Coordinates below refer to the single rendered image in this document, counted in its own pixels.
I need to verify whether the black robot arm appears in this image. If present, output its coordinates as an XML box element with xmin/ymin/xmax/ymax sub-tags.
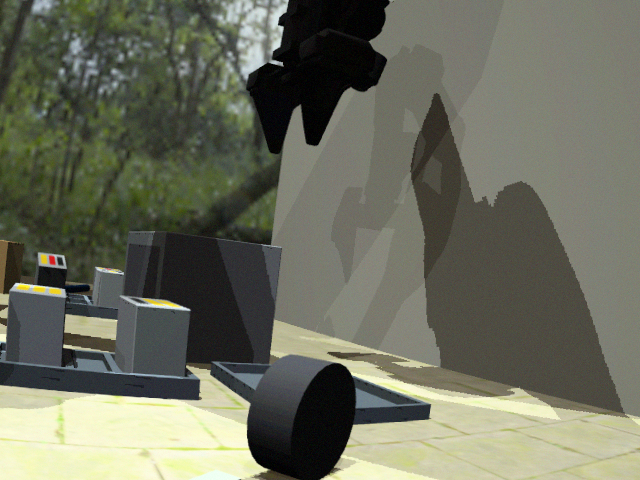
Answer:
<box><xmin>323</xmin><ymin>0</ymin><xmax>390</xmax><ymax>92</ymax></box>

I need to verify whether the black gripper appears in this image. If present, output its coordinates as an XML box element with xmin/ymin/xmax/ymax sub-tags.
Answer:
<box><xmin>246</xmin><ymin>0</ymin><xmax>376</xmax><ymax>154</ymax></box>

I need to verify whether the black cylinder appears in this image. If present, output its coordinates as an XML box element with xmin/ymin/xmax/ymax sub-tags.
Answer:
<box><xmin>246</xmin><ymin>355</ymin><xmax>356</xmax><ymax>480</ymax></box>

